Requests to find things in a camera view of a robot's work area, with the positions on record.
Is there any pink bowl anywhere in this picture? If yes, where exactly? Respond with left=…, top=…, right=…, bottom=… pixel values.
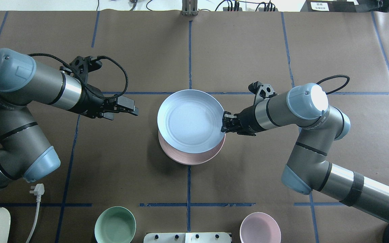
left=239, top=212, right=281, bottom=243

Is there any white toaster plug cable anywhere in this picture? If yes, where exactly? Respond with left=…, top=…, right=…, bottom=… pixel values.
left=25, top=183, right=45, bottom=243

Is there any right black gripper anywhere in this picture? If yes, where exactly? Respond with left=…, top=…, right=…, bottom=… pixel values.
left=221, top=81, right=277, bottom=136

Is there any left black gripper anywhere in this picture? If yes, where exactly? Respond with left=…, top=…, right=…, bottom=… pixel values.
left=68, top=56, right=139, bottom=120

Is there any blue plate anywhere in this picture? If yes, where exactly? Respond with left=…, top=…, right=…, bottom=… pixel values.
left=156, top=89, right=225, bottom=154

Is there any green bowl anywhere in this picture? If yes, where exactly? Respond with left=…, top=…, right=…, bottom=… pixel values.
left=94, top=206, right=136, bottom=243

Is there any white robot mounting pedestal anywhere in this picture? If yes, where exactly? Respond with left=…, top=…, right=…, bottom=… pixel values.
left=143, top=232, right=233, bottom=243

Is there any black box on desk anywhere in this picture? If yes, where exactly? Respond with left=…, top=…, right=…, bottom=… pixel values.
left=300, top=0, right=357, bottom=12

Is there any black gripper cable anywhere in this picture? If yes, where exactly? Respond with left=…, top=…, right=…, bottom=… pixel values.
left=28, top=53, right=129, bottom=100

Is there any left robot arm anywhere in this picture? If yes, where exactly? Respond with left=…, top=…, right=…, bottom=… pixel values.
left=0, top=48, right=139, bottom=190

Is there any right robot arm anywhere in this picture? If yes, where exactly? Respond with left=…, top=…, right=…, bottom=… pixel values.
left=221, top=82, right=389, bottom=223

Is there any pink plate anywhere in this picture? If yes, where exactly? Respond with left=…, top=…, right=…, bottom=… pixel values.
left=158, top=132, right=226, bottom=165

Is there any aluminium frame post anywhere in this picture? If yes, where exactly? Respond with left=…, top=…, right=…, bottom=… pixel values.
left=181, top=0, right=199, bottom=16

